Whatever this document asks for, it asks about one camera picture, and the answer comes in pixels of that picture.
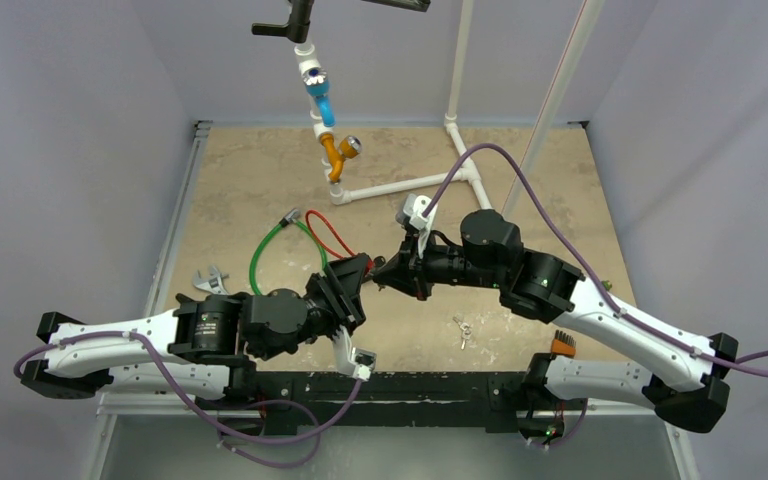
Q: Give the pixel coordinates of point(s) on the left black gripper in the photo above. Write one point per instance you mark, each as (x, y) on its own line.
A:
(341, 312)

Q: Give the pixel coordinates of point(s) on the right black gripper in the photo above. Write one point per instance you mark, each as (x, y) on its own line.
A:
(411, 263)

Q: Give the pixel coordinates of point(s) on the black crank handle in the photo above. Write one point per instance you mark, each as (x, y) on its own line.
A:
(297, 26)

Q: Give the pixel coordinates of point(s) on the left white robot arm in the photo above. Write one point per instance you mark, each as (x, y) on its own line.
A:
(208, 347)

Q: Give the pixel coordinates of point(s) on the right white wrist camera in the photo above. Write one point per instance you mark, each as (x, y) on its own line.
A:
(418, 224)

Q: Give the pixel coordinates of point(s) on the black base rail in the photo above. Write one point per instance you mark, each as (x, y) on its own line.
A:
(497, 402)

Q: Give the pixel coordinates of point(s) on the orange hex key set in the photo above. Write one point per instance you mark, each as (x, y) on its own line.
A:
(563, 344)

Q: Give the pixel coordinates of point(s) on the white pole with red stripe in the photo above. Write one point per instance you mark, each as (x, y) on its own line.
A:
(583, 26)

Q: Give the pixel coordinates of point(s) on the white PVC pipe frame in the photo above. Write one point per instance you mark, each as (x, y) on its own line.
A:
(306, 57)

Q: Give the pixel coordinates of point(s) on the orange tap valve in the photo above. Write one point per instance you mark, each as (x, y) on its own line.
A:
(337, 153)

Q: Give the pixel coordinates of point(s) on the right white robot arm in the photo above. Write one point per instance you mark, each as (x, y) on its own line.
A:
(676, 373)

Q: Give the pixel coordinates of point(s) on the red handled adjustable wrench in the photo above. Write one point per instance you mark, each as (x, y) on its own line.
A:
(213, 282)

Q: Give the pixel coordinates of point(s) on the blue tap valve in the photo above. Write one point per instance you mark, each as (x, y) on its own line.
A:
(317, 85)

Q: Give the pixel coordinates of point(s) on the silver key bunch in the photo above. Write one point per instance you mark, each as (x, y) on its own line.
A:
(465, 331)

